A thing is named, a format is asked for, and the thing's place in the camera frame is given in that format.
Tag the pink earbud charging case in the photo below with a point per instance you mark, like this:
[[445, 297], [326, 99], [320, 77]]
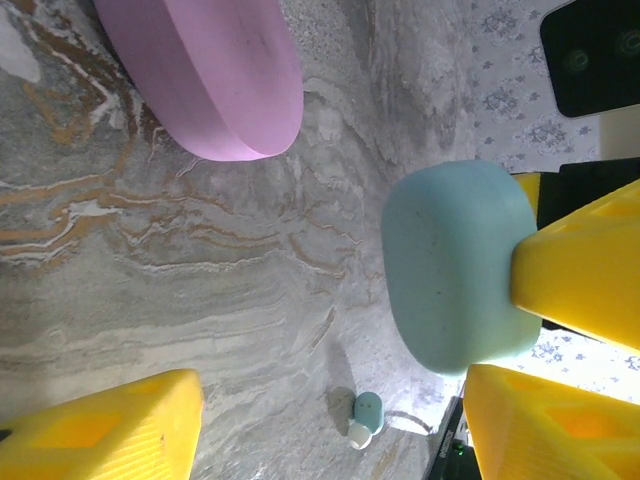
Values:
[[210, 75]]

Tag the blue earbud charging case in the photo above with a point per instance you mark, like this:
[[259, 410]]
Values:
[[450, 265]]

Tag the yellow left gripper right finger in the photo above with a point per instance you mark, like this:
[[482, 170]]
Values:
[[550, 440]]

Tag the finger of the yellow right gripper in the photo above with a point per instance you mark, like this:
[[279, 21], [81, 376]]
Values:
[[531, 190], [575, 275]]

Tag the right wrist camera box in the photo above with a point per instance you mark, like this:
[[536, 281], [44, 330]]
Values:
[[590, 60]]

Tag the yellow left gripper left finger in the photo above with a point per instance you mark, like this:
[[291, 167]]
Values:
[[100, 435]]

